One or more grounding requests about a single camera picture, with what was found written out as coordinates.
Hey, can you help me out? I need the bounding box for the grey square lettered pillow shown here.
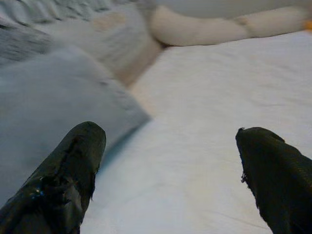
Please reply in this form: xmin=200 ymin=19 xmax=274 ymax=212
xmin=0 ymin=45 xmax=152 ymax=208

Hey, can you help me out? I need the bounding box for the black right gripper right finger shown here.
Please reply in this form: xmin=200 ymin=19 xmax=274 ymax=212
xmin=235 ymin=126 xmax=312 ymax=234

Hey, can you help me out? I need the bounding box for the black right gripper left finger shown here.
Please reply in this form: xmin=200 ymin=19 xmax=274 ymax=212
xmin=0 ymin=121 xmax=107 ymax=234

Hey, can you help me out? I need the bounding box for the white quilted mattress pad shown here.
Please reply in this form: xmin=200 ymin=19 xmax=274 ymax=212
xmin=80 ymin=30 xmax=312 ymax=234

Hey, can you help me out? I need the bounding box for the beige bolster pillow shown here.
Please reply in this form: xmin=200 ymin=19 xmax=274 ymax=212
xmin=150 ymin=4 xmax=312 ymax=47

